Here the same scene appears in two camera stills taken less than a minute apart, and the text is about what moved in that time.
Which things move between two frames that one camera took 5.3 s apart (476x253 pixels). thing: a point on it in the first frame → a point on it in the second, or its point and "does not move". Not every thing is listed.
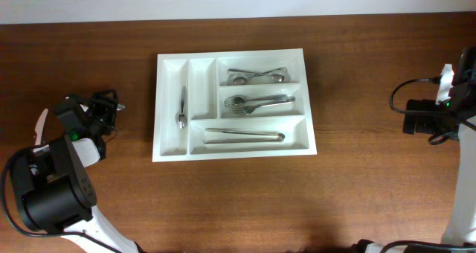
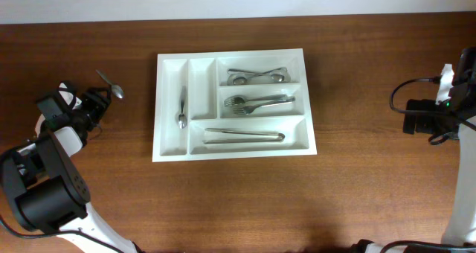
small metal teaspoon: (120, 106) → (117, 90)
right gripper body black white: (429, 123) does not move
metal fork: (245, 110) does not move
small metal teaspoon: (182, 120) does not move
